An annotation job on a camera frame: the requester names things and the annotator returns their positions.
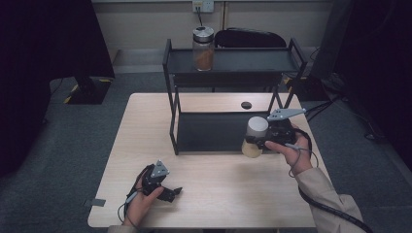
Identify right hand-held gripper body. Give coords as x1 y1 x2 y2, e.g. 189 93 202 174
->
266 108 307 146

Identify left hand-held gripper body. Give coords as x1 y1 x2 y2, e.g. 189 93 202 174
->
141 159 171 196

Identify white-lidded pale spice jar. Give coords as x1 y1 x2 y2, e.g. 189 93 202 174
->
241 116 270 159

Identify black metal two-tier rack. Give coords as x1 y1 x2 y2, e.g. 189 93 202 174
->
162 37 309 156

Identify silver-lidded glass spice jar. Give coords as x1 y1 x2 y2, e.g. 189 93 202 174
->
191 25 216 73

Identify person's left hand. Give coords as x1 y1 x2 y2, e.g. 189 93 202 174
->
123 176 165 227

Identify person's right hand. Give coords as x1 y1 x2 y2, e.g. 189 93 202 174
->
264 123 314 178

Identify black stand base yellow tape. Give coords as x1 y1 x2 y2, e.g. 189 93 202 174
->
62 75 115 106
284 75 328 102

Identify grey tape strip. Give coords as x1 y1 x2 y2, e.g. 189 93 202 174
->
82 198 107 209

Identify black chair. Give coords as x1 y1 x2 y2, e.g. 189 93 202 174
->
213 27 289 50

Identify dark curtain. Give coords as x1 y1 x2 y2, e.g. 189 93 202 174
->
310 0 412 171

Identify black curtain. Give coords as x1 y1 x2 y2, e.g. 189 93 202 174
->
0 0 117 179

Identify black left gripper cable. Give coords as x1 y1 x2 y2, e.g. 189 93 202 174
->
125 163 156 208

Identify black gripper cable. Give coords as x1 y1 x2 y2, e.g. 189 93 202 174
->
125 163 156 208
292 127 374 233

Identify thin grey right gripper cable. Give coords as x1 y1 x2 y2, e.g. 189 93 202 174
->
284 143 321 179

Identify thin grey gripper cable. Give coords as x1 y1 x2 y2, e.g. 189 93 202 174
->
284 143 321 179
117 191 141 232

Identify thin grey left gripper cable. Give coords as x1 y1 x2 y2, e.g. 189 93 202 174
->
117 191 141 232

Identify black floor cables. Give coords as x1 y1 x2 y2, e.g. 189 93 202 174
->
303 91 390 144

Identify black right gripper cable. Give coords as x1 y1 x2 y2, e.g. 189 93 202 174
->
292 127 374 233

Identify black wall power cable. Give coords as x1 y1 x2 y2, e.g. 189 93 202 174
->
193 5 205 28

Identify white wall socket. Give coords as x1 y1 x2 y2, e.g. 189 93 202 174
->
191 0 215 14

